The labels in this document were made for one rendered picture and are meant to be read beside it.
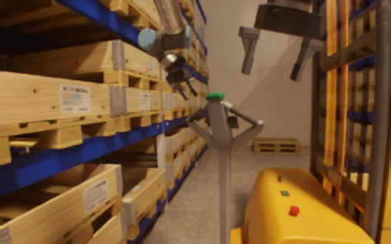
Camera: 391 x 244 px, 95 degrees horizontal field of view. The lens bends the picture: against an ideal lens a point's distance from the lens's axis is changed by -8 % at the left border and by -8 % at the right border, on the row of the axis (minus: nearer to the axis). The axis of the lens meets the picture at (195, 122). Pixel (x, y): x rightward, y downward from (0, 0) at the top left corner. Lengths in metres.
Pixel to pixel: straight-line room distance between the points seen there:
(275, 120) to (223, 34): 3.15
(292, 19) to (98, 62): 1.42
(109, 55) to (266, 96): 5.34
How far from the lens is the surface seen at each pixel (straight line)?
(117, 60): 1.57
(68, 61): 1.87
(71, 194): 1.19
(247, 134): 0.87
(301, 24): 0.50
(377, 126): 0.89
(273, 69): 6.46
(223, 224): 1.14
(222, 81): 6.35
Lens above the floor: 1.38
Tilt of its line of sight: 6 degrees down
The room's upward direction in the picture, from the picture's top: 2 degrees counter-clockwise
